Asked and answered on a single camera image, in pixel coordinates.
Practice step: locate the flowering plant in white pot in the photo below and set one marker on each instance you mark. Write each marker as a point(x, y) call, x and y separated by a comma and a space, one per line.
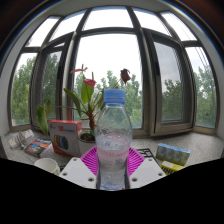
point(86, 143)

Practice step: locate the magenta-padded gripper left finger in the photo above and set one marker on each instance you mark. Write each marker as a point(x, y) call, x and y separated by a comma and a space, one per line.
point(78, 171)

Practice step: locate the blue-green carton pack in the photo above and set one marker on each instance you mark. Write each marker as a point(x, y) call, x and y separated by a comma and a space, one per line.
point(173, 154)

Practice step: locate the clear packet with white contents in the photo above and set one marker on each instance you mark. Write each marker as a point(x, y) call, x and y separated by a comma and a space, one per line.
point(20, 138)

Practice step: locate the clear blue-capped water bottle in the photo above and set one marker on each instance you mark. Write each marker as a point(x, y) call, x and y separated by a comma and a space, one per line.
point(113, 140)

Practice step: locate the dark-framed bay window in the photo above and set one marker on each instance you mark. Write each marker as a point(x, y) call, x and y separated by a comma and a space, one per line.
point(148, 83)

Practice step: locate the yellow glue box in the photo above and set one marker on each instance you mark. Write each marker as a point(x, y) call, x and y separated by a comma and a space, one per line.
point(171, 167)

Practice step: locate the cream cup with black letters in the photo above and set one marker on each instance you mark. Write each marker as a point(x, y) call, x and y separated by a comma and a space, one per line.
point(46, 165)

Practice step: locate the colourful dark booklet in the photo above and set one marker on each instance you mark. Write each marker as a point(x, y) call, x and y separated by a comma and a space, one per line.
point(37, 147)

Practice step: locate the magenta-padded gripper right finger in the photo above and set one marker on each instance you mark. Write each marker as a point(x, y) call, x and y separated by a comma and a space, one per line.
point(146, 171)

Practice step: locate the red and white cardboard box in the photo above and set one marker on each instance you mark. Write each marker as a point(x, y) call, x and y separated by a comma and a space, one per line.
point(63, 138)

